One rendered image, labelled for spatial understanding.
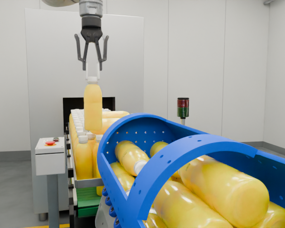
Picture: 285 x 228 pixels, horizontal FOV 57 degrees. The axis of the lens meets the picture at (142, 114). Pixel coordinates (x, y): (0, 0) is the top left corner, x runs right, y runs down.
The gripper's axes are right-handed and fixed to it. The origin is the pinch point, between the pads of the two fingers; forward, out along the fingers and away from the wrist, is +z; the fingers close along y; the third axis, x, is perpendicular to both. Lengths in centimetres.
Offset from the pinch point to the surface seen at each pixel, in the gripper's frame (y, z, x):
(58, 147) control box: -13.4, 27.7, -7.8
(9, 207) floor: -73, 138, 198
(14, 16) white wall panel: -90, -111, 404
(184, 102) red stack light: 48, 14, 17
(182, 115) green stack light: 47, 21, 17
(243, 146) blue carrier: 17, 15, -71
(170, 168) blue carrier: 4, 18, -71
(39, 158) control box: -20.1, 31.1, -8.1
